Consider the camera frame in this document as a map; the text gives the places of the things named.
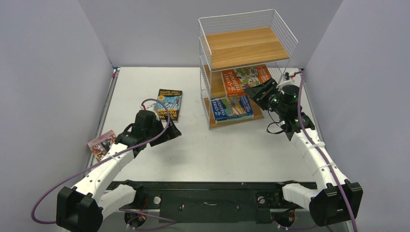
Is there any pink book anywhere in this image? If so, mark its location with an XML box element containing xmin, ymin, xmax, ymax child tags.
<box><xmin>87</xmin><ymin>130</ymin><xmax>117</xmax><ymax>162</ymax></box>

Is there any orange 78-storey treehouse book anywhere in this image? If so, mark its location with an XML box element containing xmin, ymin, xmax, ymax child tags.
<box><xmin>221</xmin><ymin>65</ymin><xmax>272</xmax><ymax>97</ymax></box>

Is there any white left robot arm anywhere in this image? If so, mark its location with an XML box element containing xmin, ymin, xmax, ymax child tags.
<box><xmin>56</xmin><ymin>110</ymin><xmax>182</xmax><ymax>232</ymax></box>

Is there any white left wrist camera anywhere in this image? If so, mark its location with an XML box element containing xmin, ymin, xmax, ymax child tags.
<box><xmin>140</xmin><ymin>103</ymin><xmax>159</xmax><ymax>115</ymax></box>

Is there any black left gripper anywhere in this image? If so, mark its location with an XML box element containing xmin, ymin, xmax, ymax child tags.
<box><xmin>145</xmin><ymin>115</ymin><xmax>181</xmax><ymax>146</ymax></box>

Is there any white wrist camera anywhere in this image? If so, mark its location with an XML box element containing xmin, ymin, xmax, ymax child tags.
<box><xmin>140</xmin><ymin>103</ymin><xmax>159</xmax><ymax>115</ymax></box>
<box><xmin>277</xmin><ymin>72</ymin><xmax>295</xmax><ymax>90</ymax></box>

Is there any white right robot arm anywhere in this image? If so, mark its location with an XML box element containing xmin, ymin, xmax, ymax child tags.
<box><xmin>245</xmin><ymin>79</ymin><xmax>363</xmax><ymax>230</ymax></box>

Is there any black 169-storey treehouse book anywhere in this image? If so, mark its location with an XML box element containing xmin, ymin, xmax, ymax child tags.
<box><xmin>157</xmin><ymin>89</ymin><xmax>183</xmax><ymax>122</ymax></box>

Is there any blue 91-storey treehouse book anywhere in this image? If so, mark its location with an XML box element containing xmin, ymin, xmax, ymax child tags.
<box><xmin>211</xmin><ymin>95</ymin><xmax>254</xmax><ymax>120</ymax></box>

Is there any yellow Brideshead Revisited book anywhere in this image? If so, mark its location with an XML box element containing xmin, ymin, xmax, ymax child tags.
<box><xmin>213</xmin><ymin>116</ymin><xmax>253</xmax><ymax>125</ymax></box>

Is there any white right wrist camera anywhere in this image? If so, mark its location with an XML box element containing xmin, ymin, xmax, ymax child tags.
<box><xmin>277</xmin><ymin>72</ymin><xmax>295</xmax><ymax>90</ymax></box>

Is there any white wire wooden shelf rack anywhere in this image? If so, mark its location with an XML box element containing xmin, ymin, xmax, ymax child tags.
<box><xmin>198</xmin><ymin>9</ymin><xmax>298</xmax><ymax>130</ymax></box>

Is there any aluminium frame rail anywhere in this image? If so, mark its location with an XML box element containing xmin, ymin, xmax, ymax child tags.
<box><xmin>60</xmin><ymin>182</ymin><xmax>359</xmax><ymax>232</ymax></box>

